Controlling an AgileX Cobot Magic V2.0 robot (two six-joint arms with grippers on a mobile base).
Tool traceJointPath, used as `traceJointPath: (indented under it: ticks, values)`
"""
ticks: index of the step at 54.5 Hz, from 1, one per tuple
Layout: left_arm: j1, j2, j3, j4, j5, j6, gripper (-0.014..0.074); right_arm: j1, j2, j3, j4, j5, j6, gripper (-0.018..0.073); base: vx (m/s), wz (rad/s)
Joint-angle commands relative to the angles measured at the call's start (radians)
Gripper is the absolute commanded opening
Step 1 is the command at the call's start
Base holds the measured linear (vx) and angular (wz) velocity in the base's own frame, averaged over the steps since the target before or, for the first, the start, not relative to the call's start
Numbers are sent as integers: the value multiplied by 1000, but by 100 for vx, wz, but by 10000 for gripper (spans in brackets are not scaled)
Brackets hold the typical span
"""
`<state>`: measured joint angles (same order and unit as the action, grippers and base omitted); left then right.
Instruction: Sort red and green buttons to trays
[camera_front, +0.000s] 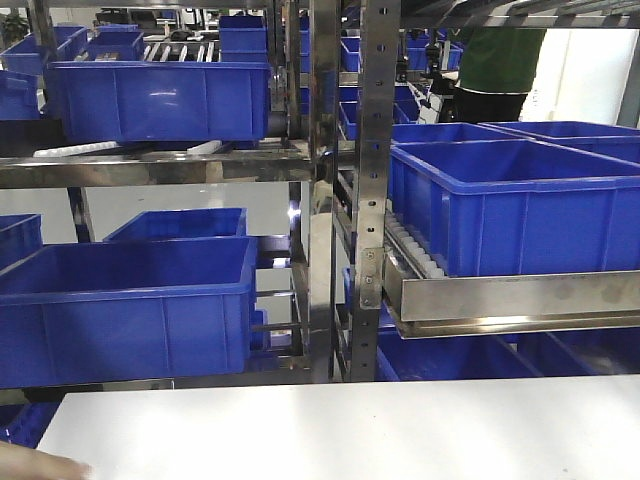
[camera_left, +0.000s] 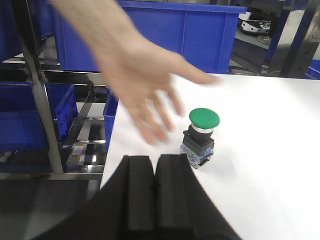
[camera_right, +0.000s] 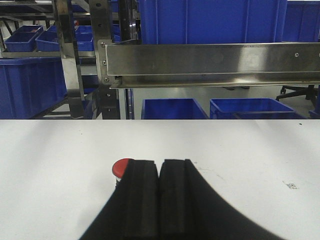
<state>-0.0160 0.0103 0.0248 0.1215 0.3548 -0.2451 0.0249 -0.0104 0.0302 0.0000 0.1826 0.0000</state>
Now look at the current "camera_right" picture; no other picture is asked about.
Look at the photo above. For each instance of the small blue bin far left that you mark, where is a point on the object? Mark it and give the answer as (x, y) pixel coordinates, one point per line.
(21, 42)

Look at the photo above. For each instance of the blue bin below shelf centre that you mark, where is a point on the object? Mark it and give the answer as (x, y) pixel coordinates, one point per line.
(172, 109)

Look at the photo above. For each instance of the steel rack upright post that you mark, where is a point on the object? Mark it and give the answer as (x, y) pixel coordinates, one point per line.
(65, 28)

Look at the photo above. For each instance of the small blue bin middle left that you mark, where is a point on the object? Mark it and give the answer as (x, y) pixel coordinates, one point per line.
(48, 41)

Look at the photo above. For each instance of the stainless steel shelf rail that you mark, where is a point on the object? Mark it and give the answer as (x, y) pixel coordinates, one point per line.
(128, 64)

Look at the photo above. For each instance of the large blue crate on shelf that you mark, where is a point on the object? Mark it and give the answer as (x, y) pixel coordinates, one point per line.
(177, 22)

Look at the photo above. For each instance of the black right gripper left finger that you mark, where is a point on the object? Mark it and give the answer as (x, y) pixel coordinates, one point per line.
(131, 213)

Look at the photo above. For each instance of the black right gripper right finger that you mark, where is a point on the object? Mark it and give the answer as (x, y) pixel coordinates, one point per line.
(190, 209)

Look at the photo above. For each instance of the blue bin left foreground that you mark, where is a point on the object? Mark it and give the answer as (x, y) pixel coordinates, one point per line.
(29, 86)

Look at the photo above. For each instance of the blue bin below shelf right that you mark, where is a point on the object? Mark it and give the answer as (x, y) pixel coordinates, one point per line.
(251, 109)

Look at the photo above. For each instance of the red mushroom push button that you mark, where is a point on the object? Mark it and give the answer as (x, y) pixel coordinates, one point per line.
(119, 168)

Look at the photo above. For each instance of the black office chair base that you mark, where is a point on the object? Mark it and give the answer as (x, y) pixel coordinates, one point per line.
(310, 92)

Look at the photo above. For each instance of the small blue bin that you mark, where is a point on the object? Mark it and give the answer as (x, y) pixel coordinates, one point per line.
(21, 42)
(48, 41)

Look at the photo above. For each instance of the blue bin below shelf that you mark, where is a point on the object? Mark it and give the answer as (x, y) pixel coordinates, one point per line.
(251, 109)
(172, 109)

